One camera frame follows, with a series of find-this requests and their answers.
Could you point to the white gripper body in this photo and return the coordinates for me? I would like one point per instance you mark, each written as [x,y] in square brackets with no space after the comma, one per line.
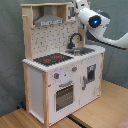
[80,6]

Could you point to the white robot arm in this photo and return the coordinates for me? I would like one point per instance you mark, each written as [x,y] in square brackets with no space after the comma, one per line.
[97,22]

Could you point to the wooden toy kitchen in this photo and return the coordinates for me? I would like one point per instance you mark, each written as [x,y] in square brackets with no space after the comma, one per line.
[40,84]

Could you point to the toy microwave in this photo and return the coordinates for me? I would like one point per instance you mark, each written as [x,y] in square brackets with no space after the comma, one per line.
[70,13]

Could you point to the grey range hood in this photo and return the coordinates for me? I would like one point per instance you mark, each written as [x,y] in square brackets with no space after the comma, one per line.
[48,18]

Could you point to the black toy faucet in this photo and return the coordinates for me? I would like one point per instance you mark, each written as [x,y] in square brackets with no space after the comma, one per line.
[73,40]

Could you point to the metal sink basin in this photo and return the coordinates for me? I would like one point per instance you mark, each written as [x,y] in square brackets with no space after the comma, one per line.
[79,51]

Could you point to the black stovetop red burners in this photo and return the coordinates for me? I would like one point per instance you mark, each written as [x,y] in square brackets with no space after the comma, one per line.
[52,59]

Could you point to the right red oven knob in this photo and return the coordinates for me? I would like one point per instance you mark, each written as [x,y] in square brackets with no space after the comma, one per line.
[74,69]

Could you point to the red oven knob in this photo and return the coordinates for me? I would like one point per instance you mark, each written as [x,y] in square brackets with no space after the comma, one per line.
[56,76]
[74,69]

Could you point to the white cupboard door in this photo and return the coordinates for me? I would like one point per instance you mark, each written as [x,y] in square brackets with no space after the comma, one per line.
[90,79]

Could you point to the left red oven knob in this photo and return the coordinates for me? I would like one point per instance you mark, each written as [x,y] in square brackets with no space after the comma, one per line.
[56,76]

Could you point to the oven door with window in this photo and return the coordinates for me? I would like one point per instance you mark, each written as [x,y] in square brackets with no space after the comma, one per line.
[64,96]

